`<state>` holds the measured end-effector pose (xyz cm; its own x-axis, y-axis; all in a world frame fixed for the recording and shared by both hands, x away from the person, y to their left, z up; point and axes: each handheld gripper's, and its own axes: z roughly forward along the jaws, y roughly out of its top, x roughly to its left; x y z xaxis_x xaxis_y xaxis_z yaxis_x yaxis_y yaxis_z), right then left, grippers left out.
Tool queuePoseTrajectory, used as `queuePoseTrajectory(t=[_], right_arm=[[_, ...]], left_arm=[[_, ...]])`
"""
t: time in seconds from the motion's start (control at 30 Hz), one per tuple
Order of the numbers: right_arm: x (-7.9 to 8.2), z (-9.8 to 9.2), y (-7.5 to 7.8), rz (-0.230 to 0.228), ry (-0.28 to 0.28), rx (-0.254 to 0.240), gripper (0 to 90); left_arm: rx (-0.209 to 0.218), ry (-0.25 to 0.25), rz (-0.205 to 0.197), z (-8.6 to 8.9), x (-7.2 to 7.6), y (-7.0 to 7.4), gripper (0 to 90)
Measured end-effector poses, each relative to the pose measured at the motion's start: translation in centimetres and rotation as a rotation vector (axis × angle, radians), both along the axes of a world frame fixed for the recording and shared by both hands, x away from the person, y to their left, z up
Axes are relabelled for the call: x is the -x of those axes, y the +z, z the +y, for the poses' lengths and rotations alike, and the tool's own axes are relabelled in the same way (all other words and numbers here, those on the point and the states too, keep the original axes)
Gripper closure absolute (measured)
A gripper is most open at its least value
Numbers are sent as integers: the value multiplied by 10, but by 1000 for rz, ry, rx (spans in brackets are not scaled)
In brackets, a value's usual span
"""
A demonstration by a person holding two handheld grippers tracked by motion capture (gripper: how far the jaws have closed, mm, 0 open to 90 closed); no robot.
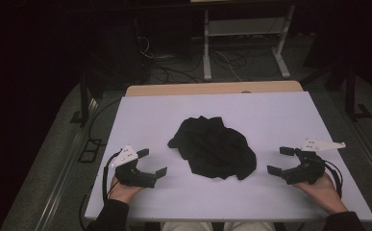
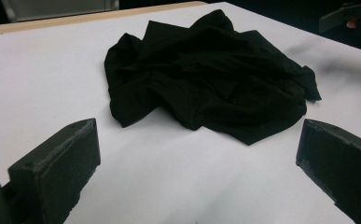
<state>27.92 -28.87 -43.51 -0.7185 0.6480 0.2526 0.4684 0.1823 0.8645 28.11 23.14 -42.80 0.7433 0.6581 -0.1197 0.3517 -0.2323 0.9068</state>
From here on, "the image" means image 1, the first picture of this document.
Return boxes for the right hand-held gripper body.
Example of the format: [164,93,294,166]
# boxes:
[283,138,347,186]

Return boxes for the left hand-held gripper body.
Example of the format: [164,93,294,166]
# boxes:
[111,144,158,189]

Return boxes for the black shorts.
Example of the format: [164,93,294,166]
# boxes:
[167,115,258,181]

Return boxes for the person's left hand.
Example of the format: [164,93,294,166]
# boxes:
[108,175,143,205]

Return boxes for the person's right hand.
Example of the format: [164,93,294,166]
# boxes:
[292,174,348,216]

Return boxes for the white board table cover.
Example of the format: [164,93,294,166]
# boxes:
[85,90,372,223]

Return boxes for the black metal stand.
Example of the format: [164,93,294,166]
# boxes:
[344,60,372,122]
[69,72,99,128]

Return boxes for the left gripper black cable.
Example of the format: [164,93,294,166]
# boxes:
[101,150,124,204]

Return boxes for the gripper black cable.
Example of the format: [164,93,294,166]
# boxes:
[323,159,344,198]
[101,150,124,204]

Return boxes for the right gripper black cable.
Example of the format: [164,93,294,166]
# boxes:
[323,159,344,198]

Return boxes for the black floor cable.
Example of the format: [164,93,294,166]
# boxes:
[87,97,124,146]

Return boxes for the tangle of floor cables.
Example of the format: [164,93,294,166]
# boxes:
[136,36,249,85]

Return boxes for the white metal desk frame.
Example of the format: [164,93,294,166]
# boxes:
[202,4,296,82]

